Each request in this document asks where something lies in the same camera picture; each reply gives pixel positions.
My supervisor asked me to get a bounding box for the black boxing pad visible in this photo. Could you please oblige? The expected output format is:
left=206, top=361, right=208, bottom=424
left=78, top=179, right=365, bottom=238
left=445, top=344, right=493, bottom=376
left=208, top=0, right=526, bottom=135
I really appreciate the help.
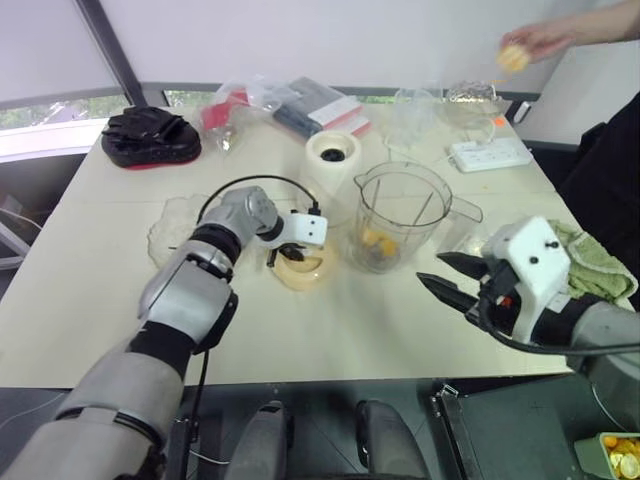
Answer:
left=100, top=105, right=204, bottom=172

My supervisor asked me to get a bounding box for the black metal table leg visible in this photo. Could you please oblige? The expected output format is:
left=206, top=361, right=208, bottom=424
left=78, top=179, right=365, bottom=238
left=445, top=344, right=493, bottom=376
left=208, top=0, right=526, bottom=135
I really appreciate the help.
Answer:
left=166, top=417, right=195, bottom=480

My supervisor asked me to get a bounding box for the white power strip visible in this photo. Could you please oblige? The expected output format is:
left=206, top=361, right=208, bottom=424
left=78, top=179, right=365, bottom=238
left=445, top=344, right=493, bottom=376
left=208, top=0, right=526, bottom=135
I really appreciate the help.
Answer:
left=448, top=138, right=533, bottom=175

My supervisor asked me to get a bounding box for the cream blender lid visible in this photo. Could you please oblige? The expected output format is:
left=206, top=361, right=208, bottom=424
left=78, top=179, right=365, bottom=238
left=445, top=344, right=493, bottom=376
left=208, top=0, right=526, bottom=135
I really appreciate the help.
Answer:
left=271, top=243, right=340, bottom=294

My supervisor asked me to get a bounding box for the clear blender jar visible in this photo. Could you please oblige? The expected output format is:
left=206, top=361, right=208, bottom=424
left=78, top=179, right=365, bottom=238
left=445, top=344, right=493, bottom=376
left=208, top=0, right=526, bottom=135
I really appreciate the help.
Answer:
left=352, top=160, right=485, bottom=275

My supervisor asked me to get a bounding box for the plastic bag with red item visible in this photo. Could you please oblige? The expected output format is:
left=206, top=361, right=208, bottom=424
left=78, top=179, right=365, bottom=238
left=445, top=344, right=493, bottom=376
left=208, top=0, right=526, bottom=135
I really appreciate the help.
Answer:
left=198, top=79, right=254, bottom=151

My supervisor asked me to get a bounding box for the white power strip cable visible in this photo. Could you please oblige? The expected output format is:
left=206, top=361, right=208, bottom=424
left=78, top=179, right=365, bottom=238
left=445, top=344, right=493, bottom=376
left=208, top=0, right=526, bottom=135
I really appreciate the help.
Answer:
left=444, top=117, right=501, bottom=164

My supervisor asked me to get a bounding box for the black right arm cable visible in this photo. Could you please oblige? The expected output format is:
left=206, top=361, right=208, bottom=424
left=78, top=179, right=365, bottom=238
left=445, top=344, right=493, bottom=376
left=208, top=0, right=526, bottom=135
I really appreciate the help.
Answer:
left=477, top=317, right=640, bottom=357

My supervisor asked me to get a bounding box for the plastic bag with dark books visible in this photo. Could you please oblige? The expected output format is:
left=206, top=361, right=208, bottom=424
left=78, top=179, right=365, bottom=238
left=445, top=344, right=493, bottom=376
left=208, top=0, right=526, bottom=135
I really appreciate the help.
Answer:
left=267, top=75, right=374, bottom=141

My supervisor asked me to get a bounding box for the cream blender base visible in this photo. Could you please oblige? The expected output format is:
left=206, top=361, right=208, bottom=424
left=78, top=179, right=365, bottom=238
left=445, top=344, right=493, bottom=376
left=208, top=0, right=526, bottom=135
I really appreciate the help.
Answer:
left=303, top=130, right=363, bottom=227

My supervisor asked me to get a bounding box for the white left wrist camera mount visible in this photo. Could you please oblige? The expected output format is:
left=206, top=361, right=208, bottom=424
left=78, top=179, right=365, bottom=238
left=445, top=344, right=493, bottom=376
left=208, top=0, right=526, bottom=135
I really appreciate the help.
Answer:
left=279, top=211, right=330, bottom=250

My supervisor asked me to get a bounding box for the green towel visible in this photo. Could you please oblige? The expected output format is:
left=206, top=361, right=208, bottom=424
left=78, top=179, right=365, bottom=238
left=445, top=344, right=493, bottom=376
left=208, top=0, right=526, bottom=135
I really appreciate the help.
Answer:
left=546, top=218, right=640, bottom=305

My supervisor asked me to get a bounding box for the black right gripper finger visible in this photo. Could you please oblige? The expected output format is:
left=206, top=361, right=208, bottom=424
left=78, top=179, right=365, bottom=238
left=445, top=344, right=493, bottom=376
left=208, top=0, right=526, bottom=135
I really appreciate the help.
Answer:
left=415, top=272, right=480, bottom=316
left=436, top=251, right=490, bottom=287

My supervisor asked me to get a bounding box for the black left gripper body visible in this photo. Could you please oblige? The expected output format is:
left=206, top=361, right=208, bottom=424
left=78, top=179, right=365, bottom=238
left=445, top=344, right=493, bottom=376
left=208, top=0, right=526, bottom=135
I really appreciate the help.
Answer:
left=269, top=238, right=314, bottom=255

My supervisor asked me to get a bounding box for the clear crumpled plastic bag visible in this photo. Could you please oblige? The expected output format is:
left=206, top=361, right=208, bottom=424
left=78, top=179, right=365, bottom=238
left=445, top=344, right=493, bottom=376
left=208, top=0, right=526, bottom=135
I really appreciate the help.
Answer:
left=383, top=84, right=446, bottom=151

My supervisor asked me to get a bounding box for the metal table leg frame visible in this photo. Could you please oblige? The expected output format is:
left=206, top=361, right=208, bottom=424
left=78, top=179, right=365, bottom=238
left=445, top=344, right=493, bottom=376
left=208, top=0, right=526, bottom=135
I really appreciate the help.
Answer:
left=429, top=382, right=489, bottom=480

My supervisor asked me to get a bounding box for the clear plastic fruit dish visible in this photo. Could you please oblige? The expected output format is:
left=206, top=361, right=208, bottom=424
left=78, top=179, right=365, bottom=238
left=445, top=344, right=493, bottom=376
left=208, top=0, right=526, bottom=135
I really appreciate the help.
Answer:
left=146, top=194, right=214, bottom=267

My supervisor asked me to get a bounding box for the dark grey window post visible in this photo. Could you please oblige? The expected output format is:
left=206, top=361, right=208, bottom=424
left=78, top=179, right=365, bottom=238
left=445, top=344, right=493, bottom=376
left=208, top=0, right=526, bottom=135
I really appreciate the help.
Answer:
left=73, top=0, right=151, bottom=109

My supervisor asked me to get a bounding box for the dark rounded shape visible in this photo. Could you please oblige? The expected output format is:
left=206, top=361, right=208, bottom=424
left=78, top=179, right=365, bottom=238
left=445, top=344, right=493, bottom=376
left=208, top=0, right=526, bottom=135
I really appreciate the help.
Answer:
left=227, top=399, right=295, bottom=480
left=353, top=399, right=432, bottom=480

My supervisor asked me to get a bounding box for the green box with fruit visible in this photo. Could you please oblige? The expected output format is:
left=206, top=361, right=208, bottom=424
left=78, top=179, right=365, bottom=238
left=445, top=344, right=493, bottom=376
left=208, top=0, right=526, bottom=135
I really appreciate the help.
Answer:
left=573, top=431, right=640, bottom=479

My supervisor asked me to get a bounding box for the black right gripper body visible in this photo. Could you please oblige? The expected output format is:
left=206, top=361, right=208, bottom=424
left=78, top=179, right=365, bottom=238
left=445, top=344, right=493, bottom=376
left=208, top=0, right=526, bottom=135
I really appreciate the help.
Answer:
left=463, top=259, right=525, bottom=340

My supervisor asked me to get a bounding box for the person bare hand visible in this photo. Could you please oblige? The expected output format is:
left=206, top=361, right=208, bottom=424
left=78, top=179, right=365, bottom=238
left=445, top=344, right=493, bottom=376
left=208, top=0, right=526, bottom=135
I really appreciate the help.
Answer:
left=499, top=21, right=577, bottom=67

